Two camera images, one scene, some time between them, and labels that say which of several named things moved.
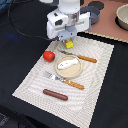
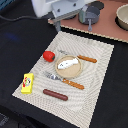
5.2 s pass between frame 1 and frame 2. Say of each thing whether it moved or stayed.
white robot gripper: moved
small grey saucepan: stayed
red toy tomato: stayed
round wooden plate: stayed
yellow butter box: moved
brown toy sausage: stayed
